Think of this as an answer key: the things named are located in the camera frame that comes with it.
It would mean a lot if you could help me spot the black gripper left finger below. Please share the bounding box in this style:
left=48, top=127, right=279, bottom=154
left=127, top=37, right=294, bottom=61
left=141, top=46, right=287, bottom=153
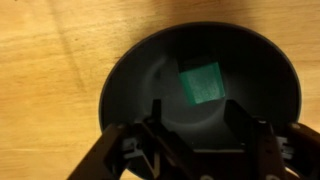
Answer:
left=66, top=99, right=201, bottom=180

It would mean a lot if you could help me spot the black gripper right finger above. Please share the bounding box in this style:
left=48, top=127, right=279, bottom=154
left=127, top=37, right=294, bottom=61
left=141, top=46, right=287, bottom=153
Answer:
left=223, top=99, right=320, bottom=180

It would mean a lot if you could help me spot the green cube block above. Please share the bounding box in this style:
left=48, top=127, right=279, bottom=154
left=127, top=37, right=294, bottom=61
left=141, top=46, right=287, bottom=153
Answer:
left=178, top=61, right=226, bottom=107

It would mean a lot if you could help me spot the black bowl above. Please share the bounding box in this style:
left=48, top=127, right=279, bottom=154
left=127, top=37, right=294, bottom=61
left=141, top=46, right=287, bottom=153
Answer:
left=98, top=21, right=303, bottom=180

